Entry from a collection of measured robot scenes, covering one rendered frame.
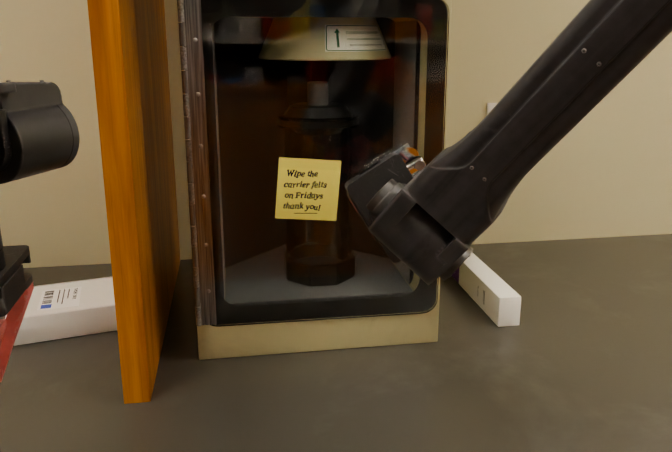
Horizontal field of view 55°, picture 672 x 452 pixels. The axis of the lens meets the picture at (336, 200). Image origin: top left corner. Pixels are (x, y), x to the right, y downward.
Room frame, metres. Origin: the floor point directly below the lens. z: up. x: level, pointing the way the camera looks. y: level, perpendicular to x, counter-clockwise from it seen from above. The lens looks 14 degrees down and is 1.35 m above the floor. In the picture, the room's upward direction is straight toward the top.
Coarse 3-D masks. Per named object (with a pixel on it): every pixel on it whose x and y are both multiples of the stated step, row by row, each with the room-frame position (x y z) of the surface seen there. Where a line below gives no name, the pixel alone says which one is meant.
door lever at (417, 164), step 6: (402, 150) 0.79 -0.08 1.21; (408, 150) 0.79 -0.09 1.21; (414, 150) 0.79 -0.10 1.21; (402, 156) 0.79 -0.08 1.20; (408, 156) 0.77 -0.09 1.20; (414, 156) 0.76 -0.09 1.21; (420, 156) 0.75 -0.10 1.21; (408, 162) 0.75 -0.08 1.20; (414, 162) 0.74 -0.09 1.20; (420, 162) 0.74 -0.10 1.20; (408, 168) 0.74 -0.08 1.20; (414, 168) 0.74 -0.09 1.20; (420, 168) 0.74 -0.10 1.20; (414, 174) 0.74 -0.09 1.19
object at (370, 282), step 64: (256, 0) 0.76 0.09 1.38; (320, 0) 0.77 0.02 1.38; (384, 0) 0.79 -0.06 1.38; (256, 64) 0.76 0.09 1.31; (320, 64) 0.77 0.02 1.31; (384, 64) 0.79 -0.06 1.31; (256, 128) 0.76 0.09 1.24; (320, 128) 0.77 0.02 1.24; (384, 128) 0.79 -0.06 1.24; (256, 192) 0.76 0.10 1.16; (256, 256) 0.76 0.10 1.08; (320, 256) 0.77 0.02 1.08; (384, 256) 0.79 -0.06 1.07; (256, 320) 0.76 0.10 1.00
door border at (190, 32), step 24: (192, 0) 0.75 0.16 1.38; (192, 24) 0.75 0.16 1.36; (192, 48) 0.75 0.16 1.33; (192, 72) 0.75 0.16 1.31; (192, 96) 0.75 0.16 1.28; (192, 120) 0.75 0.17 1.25; (192, 144) 0.75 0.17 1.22; (192, 168) 0.75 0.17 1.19; (192, 216) 0.75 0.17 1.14; (192, 264) 0.75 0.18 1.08
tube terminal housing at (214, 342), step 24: (432, 312) 0.81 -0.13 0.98; (216, 336) 0.77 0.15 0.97; (240, 336) 0.77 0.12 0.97; (264, 336) 0.78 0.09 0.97; (288, 336) 0.78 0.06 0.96; (312, 336) 0.78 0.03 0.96; (336, 336) 0.79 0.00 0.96; (360, 336) 0.80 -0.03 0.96; (384, 336) 0.80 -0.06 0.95; (408, 336) 0.81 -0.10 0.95; (432, 336) 0.81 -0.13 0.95
